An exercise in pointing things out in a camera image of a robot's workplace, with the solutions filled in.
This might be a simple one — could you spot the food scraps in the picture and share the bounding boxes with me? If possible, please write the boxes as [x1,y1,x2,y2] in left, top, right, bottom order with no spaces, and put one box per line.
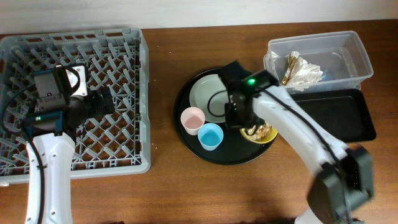
[244,123,272,141]

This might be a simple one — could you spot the blue cup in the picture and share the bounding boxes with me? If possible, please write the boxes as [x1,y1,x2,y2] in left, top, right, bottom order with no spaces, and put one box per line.
[198,123,224,151]

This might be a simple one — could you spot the yellow bowl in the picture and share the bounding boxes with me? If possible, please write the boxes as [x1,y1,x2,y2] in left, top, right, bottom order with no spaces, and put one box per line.
[240,127,278,144]

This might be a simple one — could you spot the pink cup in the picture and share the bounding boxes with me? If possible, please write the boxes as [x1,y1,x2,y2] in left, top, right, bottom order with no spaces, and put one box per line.
[180,107,205,136]

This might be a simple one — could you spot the gold foil wrapper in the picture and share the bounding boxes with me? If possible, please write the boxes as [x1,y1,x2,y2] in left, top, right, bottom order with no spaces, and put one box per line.
[281,56,297,85]

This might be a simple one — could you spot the white napkin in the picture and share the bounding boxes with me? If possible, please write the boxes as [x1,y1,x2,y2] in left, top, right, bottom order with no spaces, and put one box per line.
[285,51,323,86]

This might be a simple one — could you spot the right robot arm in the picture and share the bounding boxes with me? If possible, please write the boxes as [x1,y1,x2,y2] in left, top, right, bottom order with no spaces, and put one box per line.
[218,61,374,223]

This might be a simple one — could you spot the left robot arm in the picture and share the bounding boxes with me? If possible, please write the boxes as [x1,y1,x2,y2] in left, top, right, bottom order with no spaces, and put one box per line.
[21,63,115,223]

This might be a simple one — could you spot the grey dishwasher rack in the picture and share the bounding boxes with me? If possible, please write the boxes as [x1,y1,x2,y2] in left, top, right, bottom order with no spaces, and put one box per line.
[1,28,150,186]

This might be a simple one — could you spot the grey plate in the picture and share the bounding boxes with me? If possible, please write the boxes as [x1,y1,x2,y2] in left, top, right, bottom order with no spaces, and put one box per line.
[189,74,228,123]

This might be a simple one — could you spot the round black tray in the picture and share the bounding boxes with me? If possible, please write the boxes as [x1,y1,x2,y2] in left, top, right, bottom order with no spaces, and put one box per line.
[172,67,275,165]

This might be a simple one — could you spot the black rectangular tray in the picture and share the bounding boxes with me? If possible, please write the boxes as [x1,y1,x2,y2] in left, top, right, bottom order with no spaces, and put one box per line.
[292,89,376,142]

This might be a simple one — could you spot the clear plastic bin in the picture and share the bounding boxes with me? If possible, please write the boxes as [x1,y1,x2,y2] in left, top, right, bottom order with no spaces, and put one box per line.
[264,31,374,95]

